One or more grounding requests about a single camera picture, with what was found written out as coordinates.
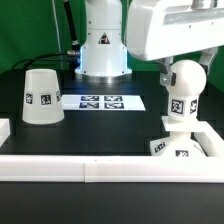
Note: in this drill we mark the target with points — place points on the white right fence rail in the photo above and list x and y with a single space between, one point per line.
209 140

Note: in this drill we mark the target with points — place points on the white marker sheet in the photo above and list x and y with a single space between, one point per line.
103 102

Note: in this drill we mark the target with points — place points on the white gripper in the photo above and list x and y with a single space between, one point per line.
162 28

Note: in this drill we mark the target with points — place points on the white front fence rail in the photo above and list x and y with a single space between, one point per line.
89 169

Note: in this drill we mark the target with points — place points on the white fence rail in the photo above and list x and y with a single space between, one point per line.
4 130
209 140
89 169

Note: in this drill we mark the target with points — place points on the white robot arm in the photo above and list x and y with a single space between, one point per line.
104 53

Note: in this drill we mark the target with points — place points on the white lamp shade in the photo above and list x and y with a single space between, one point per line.
42 102

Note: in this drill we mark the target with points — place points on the white lamp base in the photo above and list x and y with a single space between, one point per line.
178 143

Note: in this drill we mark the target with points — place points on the white left fence rail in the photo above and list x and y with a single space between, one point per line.
4 130

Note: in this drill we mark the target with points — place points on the white lamp bulb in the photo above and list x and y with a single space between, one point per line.
184 95

